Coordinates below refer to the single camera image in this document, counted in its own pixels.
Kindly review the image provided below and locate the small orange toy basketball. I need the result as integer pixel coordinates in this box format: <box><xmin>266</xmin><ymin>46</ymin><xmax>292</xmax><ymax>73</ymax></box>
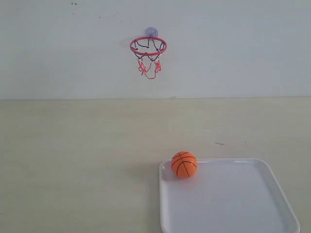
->
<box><xmin>171</xmin><ymin>151</ymin><xmax>198</xmax><ymax>179</ymax></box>

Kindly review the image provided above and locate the red mini basketball hoop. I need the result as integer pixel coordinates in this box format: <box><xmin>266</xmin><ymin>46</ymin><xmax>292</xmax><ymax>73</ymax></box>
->
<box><xmin>129</xmin><ymin>36</ymin><xmax>167</xmax><ymax>80</ymax></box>

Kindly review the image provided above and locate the clear suction cup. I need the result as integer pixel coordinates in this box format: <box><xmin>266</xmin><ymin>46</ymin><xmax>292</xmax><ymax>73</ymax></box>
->
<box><xmin>145</xmin><ymin>27</ymin><xmax>158</xmax><ymax>37</ymax></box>

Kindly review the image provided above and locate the white rectangular plastic tray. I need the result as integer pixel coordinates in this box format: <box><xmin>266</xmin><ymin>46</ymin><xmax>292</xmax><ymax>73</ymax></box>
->
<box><xmin>159</xmin><ymin>158</ymin><xmax>301</xmax><ymax>233</ymax></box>

